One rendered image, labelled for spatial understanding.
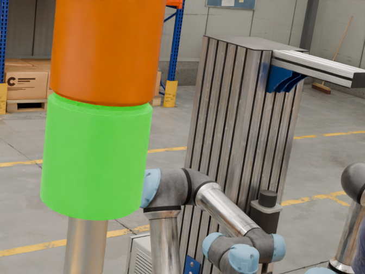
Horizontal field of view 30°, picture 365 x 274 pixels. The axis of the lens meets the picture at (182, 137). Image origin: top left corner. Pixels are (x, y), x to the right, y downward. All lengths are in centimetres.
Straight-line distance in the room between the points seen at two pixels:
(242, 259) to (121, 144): 137
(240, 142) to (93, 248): 180
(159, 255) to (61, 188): 174
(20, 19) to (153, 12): 998
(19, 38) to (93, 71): 1003
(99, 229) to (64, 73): 8
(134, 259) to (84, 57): 229
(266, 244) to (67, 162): 153
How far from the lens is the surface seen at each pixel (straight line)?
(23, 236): 546
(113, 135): 31
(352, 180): 229
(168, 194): 204
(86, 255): 34
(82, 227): 34
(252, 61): 208
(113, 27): 30
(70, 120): 31
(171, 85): 1012
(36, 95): 916
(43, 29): 1047
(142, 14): 30
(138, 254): 255
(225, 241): 177
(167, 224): 205
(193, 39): 1207
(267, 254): 183
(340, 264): 253
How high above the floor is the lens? 229
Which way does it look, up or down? 15 degrees down
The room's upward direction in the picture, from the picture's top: 8 degrees clockwise
